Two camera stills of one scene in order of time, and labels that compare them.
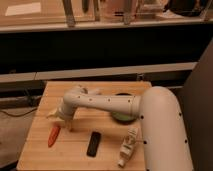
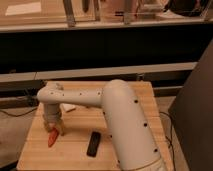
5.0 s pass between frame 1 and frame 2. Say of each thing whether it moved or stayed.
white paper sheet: stayed
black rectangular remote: stayed
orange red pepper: stayed
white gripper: moved
